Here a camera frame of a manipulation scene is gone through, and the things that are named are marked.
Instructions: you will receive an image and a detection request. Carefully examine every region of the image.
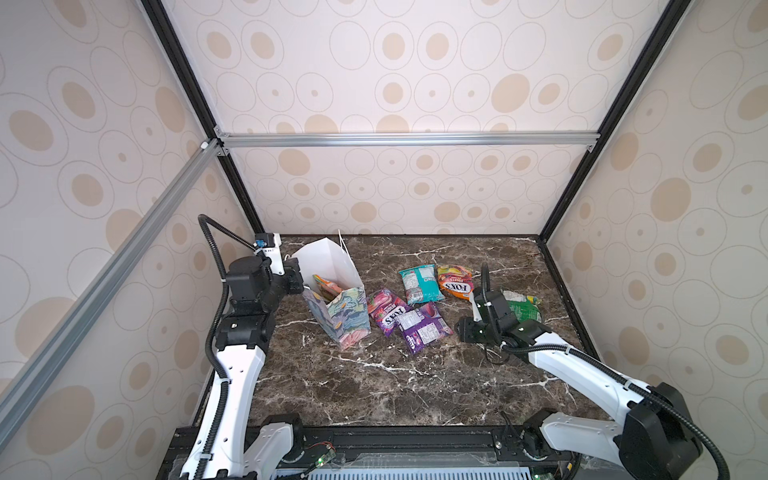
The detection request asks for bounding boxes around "orange multicolour Fox's candy packet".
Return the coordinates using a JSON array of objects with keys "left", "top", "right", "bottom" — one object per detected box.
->
[{"left": 313, "top": 274, "right": 343, "bottom": 303}]

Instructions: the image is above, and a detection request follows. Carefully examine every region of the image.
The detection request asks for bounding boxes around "purple snack packet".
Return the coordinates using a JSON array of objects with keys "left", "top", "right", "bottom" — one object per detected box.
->
[{"left": 396, "top": 302, "right": 453, "bottom": 355}]

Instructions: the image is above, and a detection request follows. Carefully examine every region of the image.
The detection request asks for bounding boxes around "colourful painted paper bag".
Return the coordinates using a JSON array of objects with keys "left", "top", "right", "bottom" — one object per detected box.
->
[{"left": 292, "top": 237, "right": 371, "bottom": 350}]

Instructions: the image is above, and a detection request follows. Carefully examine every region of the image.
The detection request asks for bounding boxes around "pink Fox's candy packet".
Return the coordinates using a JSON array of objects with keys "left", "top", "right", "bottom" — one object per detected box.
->
[{"left": 367, "top": 288, "right": 412, "bottom": 337}]

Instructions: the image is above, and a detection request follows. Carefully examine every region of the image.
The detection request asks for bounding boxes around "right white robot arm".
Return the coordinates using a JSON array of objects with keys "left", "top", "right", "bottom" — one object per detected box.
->
[{"left": 457, "top": 288, "right": 704, "bottom": 479}]

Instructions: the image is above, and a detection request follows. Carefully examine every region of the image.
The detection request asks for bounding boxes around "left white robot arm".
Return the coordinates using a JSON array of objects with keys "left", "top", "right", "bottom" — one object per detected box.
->
[{"left": 172, "top": 247, "right": 304, "bottom": 479}]

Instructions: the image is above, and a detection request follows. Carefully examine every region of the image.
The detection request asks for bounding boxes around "orange red Fox's candy packet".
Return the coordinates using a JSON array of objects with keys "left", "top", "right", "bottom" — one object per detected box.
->
[{"left": 437, "top": 265, "right": 474, "bottom": 300}]

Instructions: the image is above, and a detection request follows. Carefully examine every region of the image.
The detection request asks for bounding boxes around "green snack packet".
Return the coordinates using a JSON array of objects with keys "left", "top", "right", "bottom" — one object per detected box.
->
[{"left": 502, "top": 290, "right": 541, "bottom": 322}]

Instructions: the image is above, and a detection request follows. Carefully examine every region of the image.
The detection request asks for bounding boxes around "teal snack packet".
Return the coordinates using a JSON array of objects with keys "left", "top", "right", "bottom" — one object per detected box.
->
[{"left": 399, "top": 264, "right": 444, "bottom": 305}]

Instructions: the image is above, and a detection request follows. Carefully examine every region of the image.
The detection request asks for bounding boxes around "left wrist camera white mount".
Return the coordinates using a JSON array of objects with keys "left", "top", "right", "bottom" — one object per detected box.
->
[{"left": 254, "top": 233, "right": 285, "bottom": 275}]

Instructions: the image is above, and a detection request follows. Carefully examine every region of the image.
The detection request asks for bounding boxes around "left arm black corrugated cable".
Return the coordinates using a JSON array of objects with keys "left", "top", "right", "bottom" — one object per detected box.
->
[{"left": 191, "top": 214, "right": 259, "bottom": 480}]

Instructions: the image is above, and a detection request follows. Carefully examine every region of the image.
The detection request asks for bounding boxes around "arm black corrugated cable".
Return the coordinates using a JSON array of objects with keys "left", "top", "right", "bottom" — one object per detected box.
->
[
  {"left": 479, "top": 263, "right": 731, "bottom": 480},
  {"left": 191, "top": 214, "right": 259, "bottom": 480}
]

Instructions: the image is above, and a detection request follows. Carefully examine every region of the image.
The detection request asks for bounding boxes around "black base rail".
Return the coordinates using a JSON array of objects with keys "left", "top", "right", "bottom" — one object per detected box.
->
[{"left": 157, "top": 422, "right": 673, "bottom": 480}]

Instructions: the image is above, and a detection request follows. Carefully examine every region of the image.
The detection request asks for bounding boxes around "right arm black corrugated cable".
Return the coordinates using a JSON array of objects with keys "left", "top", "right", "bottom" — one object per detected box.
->
[{"left": 479, "top": 263, "right": 731, "bottom": 480}]

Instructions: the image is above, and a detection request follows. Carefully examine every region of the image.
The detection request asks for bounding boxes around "aluminium horizontal back rail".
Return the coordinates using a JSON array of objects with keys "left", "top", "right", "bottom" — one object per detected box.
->
[{"left": 220, "top": 130, "right": 600, "bottom": 149}]

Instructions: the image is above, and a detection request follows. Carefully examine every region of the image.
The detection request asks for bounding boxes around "aluminium left side rail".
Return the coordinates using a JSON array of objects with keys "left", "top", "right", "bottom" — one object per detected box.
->
[{"left": 1, "top": 138, "right": 222, "bottom": 449}]

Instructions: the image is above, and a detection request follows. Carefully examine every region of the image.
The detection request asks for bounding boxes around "black vertical frame post left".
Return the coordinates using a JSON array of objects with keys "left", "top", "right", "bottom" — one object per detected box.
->
[{"left": 140, "top": 0, "right": 265, "bottom": 233}]

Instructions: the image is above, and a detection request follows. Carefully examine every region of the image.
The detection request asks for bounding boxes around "black vertical frame post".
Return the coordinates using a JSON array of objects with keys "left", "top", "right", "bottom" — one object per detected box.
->
[
  {"left": 538, "top": 0, "right": 693, "bottom": 247},
  {"left": 140, "top": 0, "right": 265, "bottom": 233}
]

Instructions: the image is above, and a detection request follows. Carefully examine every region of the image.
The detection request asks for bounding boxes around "black vertical frame post right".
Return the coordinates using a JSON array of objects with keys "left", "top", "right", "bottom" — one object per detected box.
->
[{"left": 538, "top": 0, "right": 693, "bottom": 247}]

